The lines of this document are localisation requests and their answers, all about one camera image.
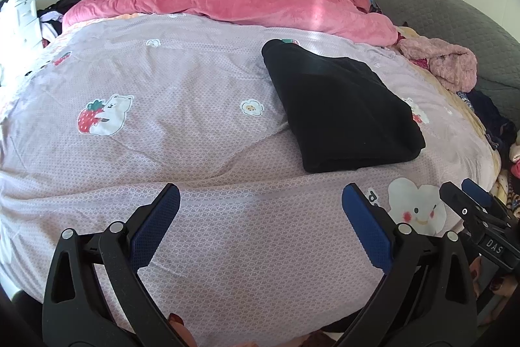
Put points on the person's left hand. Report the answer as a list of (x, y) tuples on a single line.
[(180, 330)]

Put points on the lilac printed bedsheet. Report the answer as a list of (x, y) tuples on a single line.
[(183, 87)]

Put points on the colourful clothes pile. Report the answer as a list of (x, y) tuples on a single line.
[(512, 176)]

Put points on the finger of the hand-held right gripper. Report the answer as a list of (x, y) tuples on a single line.
[(459, 202), (477, 192)]

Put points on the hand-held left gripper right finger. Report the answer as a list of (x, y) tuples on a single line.
[(367, 229)]

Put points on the person's right hand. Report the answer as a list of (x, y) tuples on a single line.
[(503, 288)]

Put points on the pink fluffy garment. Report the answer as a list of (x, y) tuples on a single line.
[(447, 62)]

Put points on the black sweater with orange cuffs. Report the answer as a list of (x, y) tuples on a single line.
[(345, 111)]

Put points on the pink duvet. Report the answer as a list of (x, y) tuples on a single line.
[(243, 1)]

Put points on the white drawer cabinet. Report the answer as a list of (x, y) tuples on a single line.
[(20, 21)]

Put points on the dark clothes pile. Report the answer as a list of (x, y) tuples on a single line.
[(65, 3)]

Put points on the blue patterned cloth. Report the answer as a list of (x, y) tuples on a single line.
[(375, 5)]

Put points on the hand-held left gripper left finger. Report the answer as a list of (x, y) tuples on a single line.
[(156, 225)]

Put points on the grey quilted headboard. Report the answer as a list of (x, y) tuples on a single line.
[(447, 5)]

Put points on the navy garment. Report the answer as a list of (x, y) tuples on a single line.
[(491, 119)]

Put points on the red patterned cloth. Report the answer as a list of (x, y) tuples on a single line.
[(420, 63)]

